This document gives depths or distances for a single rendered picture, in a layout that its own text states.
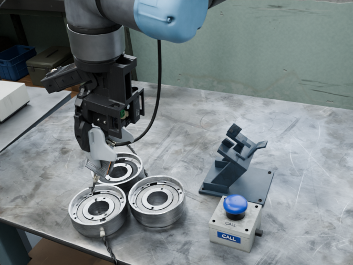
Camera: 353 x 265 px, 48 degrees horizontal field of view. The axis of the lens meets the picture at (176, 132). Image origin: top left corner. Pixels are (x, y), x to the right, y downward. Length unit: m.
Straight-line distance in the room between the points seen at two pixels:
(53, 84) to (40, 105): 0.84
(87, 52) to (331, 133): 0.61
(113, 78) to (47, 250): 0.65
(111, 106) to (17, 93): 0.92
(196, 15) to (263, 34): 1.83
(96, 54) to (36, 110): 0.94
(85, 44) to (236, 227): 0.36
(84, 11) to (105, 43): 0.05
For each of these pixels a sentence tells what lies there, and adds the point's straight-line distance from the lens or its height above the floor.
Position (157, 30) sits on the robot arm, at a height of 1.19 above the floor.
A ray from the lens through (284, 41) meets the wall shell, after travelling 2.26.
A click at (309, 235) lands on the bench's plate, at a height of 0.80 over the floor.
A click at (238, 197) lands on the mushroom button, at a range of 0.67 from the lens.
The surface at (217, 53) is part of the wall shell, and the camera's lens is 2.41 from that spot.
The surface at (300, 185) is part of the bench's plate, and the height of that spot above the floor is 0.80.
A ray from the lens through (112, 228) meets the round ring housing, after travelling 0.72.
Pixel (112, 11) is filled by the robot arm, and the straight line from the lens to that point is 0.48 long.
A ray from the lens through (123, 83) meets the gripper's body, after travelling 0.55.
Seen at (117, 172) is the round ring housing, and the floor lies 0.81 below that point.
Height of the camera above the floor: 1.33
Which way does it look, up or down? 33 degrees down
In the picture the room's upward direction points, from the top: 6 degrees counter-clockwise
